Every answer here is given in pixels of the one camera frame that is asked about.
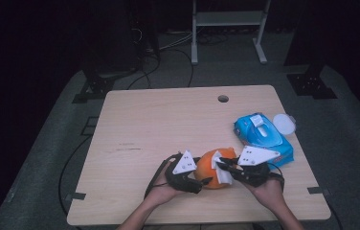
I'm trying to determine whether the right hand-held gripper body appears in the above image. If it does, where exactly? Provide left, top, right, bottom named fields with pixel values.
left=232, top=145, right=281, bottom=188

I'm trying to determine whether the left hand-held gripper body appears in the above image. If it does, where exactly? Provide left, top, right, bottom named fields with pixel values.
left=165, top=149, right=203, bottom=195

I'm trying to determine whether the white wet wipe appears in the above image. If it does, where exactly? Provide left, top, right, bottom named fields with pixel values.
left=211, top=151, right=234, bottom=185

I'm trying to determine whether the orange plush toy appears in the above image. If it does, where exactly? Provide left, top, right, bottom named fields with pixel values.
left=194, top=147, right=238, bottom=190

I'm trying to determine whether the blue wet wipes pack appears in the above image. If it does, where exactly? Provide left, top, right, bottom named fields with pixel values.
left=234, top=112, right=295, bottom=168

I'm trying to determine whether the person's left hand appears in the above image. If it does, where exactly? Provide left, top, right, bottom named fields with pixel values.
left=144, top=176, right=186, bottom=209

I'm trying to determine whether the person's right hand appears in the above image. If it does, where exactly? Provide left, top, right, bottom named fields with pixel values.
left=248, top=178, right=286, bottom=213

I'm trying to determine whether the white round lid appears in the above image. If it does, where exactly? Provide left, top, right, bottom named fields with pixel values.
left=272, top=113, right=297, bottom=135

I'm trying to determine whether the black tape strip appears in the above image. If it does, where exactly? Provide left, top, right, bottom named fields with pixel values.
left=64, top=192, right=87, bottom=202
left=306, top=186, right=330, bottom=196

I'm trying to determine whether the black stand base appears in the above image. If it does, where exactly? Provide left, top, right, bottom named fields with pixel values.
left=72, top=68, right=138, bottom=104
left=284, top=63, right=339, bottom=100

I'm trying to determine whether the white metal stand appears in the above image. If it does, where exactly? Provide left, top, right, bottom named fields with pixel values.
left=191, top=0, right=272, bottom=66

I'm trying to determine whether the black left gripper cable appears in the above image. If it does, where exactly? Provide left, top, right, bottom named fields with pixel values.
left=143, top=152, right=182, bottom=199

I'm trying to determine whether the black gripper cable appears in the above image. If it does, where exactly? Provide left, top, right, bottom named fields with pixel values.
left=267, top=162, right=285, bottom=190
left=143, top=152, right=182, bottom=199

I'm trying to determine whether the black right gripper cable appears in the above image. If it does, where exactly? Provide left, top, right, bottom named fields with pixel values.
left=267, top=162, right=285, bottom=190

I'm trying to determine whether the black floor cable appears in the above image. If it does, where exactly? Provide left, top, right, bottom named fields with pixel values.
left=57, top=135, right=91, bottom=219
left=126, top=47, right=195, bottom=90

